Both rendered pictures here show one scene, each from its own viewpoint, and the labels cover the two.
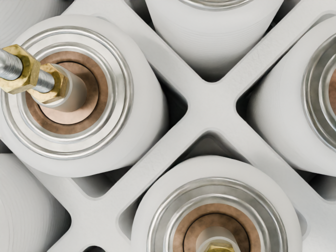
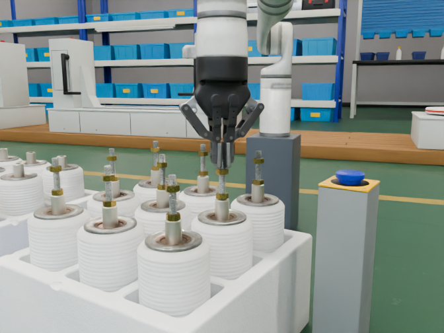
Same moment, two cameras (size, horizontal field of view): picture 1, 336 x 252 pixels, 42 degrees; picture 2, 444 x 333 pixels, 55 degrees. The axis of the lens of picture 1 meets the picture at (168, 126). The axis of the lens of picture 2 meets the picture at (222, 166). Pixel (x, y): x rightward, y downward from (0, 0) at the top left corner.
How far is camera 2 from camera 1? 0.68 m
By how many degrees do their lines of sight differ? 77
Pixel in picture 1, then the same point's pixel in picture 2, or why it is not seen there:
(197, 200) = (212, 211)
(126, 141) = (184, 211)
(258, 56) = not seen: hidden behind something
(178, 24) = (195, 202)
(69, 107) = (166, 199)
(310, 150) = (245, 208)
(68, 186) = not seen: hidden behind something
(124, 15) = not seen: hidden behind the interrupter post
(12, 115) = (145, 207)
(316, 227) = (265, 257)
